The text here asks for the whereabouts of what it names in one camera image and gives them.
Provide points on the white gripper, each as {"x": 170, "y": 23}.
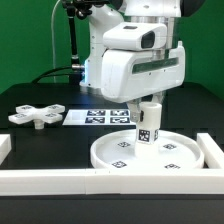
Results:
{"x": 125, "y": 76}

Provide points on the white round table top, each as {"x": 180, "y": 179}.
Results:
{"x": 121, "y": 150}

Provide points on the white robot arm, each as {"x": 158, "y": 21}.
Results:
{"x": 115, "y": 12}

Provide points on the white marker sheet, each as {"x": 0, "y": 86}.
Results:
{"x": 97, "y": 117}

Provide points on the white U-shaped fence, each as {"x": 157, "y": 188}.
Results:
{"x": 104, "y": 181}

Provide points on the white cross-shaped table base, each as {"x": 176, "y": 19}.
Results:
{"x": 39, "y": 116}

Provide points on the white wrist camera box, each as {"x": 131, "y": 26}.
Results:
{"x": 136, "y": 36}

